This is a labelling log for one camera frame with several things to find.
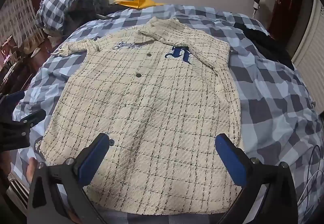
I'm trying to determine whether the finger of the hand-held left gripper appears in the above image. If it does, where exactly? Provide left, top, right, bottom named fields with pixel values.
left=20, top=109, right=46, bottom=130

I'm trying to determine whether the yellow cloth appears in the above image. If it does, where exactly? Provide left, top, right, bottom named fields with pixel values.
left=113, top=0, right=167, bottom=9

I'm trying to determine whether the dark cloth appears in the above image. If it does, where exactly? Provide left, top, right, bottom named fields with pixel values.
left=68, top=0, right=112, bottom=35

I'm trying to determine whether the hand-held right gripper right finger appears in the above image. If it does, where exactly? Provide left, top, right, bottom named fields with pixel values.
left=215, top=133, right=298, bottom=224

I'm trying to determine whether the white wardrobe door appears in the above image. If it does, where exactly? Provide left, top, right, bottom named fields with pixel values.
left=291, top=0, right=324, bottom=93

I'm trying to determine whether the computer monitor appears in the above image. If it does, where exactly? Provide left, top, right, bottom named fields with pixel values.
left=0, top=34, right=19, bottom=73

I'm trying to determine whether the black cloth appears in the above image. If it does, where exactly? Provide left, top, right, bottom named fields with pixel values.
left=235, top=22, right=296, bottom=70

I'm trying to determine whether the cream plaid shirt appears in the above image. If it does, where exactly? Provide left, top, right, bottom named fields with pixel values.
left=42, top=17, right=242, bottom=214

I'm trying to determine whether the wooden desk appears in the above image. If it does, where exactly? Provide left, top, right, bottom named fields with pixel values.
left=0, top=37, right=50, bottom=103

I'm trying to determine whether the person's left hand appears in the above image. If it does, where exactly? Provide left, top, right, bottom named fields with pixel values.
left=27, top=157, right=38, bottom=184

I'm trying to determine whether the white cable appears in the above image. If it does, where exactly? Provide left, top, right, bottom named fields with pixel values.
left=299, top=144, right=324, bottom=205

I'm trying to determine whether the blue grey checked bed sheet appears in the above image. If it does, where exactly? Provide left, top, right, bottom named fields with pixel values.
left=11, top=4, right=324, bottom=224

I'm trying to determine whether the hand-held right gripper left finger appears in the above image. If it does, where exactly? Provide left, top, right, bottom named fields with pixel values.
left=27, top=133, right=110, bottom=224

